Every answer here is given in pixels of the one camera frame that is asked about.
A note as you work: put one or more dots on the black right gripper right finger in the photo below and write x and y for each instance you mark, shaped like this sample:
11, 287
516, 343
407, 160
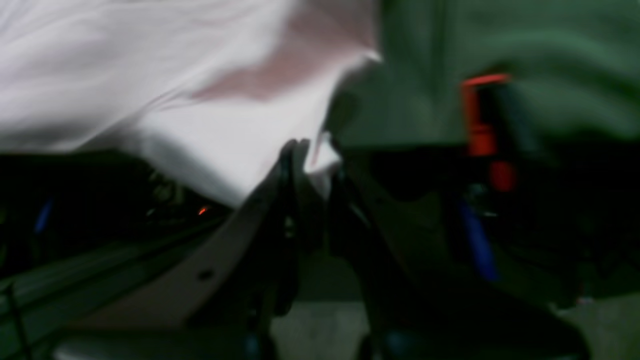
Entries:
397, 220

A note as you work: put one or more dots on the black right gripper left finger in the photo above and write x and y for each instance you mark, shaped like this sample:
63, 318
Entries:
217, 303

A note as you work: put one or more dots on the pink t-shirt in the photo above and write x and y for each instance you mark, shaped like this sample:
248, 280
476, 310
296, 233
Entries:
206, 91

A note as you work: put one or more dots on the orange clamp right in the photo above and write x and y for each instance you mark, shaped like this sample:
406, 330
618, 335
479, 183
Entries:
483, 146

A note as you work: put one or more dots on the green table cloth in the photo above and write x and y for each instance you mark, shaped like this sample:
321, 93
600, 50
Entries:
574, 64

